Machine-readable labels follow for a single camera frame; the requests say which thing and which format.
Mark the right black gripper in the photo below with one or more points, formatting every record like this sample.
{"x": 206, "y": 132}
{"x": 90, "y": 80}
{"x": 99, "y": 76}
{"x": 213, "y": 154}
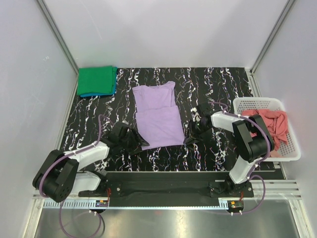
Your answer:
{"x": 193, "y": 132}

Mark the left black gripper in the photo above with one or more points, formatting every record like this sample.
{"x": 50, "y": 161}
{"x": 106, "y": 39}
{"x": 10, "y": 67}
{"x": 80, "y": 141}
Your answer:
{"x": 133, "y": 140}

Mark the purple t shirt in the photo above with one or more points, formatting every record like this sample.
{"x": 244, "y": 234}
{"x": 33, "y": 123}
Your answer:
{"x": 157, "y": 116}

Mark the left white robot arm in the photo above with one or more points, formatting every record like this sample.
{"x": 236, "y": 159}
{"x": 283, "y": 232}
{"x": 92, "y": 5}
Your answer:
{"x": 62, "y": 173}

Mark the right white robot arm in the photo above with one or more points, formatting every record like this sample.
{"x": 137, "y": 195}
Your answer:
{"x": 252, "y": 138}

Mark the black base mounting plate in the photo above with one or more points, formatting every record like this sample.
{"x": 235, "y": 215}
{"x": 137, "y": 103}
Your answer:
{"x": 208, "y": 176}

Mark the folded green t shirt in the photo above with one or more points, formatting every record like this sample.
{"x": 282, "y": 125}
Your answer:
{"x": 95, "y": 80}

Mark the red t shirt in basket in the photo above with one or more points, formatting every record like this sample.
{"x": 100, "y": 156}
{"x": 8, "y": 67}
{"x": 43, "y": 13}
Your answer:
{"x": 277, "y": 125}

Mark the white plastic laundry basket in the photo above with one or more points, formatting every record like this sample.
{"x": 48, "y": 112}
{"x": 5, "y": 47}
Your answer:
{"x": 291, "y": 151}

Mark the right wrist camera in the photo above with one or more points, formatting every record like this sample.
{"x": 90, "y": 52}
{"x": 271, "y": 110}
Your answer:
{"x": 202, "y": 111}

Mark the white slotted cable duct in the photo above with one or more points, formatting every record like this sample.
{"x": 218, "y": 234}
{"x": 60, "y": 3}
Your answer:
{"x": 139, "y": 204}

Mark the aluminium frame rail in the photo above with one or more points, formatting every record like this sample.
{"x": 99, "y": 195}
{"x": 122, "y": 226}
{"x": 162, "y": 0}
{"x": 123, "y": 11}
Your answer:
{"x": 272, "y": 189}

